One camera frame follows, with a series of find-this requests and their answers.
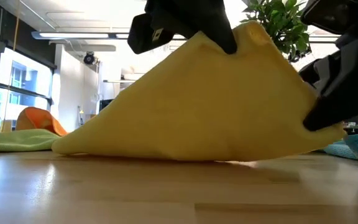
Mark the lime green microfiber towel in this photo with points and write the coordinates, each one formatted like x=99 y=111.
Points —
x=14 y=141

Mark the long ceiling light strip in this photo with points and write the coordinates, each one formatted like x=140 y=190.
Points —
x=73 y=35

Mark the green leafy plant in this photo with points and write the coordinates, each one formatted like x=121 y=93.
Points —
x=278 y=21

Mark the large office window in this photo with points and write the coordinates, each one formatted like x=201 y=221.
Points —
x=26 y=77

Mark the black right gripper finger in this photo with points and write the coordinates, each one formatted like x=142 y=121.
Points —
x=310 y=73
x=346 y=90

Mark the orange microfiber towel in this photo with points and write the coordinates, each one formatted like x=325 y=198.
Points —
x=36 y=119

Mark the small beige box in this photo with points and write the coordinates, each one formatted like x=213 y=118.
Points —
x=6 y=126

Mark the yellow microfiber towel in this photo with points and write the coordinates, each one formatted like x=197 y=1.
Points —
x=204 y=109

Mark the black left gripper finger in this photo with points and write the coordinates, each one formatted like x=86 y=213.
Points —
x=216 y=25

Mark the black round ceiling spotlight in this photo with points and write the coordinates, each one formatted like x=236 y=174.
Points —
x=89 y=58

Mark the black computer monitor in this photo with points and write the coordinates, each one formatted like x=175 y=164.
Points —
x=106 y=104

